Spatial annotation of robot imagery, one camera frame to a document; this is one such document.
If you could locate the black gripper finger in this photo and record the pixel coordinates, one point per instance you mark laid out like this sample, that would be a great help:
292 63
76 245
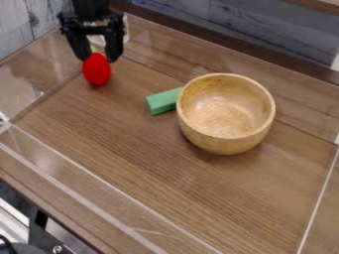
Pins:
113 44
79 44

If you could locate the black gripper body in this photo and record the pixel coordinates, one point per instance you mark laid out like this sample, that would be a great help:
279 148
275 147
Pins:
77 24

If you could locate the red felt strawberry toy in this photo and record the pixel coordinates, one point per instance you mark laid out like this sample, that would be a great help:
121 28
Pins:
96 69

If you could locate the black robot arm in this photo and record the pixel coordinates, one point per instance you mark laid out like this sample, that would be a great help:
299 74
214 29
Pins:
89 8

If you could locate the green foam block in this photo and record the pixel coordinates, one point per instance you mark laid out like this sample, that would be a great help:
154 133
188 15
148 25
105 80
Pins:
162 102

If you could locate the wooden bowl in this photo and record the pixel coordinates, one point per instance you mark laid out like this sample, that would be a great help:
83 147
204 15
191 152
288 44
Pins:
226 111

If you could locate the clear acrylic corner bracket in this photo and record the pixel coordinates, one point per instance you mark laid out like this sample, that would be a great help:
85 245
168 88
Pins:
97 41

